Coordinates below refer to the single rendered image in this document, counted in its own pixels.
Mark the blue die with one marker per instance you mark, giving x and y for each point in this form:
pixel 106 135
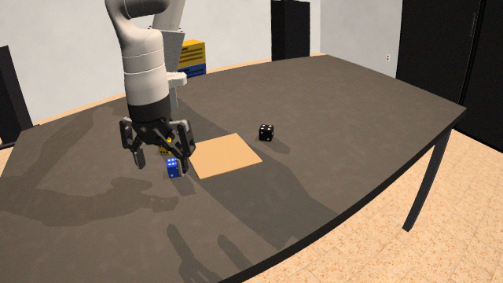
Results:
pixel 172 168

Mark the yellow die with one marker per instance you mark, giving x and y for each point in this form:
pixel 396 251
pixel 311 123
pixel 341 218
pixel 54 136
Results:
pixel 163 150

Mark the tan square mat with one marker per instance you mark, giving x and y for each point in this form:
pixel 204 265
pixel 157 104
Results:
pixel 222 155

